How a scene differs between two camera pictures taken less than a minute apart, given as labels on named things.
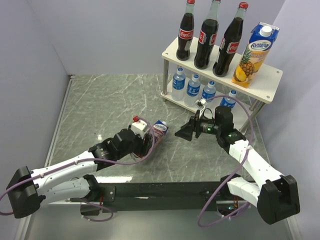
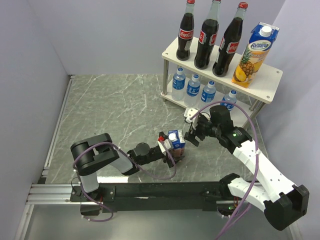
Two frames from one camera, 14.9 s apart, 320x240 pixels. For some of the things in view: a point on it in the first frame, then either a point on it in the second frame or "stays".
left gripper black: [143, 148] -> [166, 159]
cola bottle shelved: [229, 42] stays
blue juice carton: [254, 57] stays
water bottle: [209, 91] stays
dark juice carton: [159, 129] -> [177, 138]
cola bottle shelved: [208, 34] stays
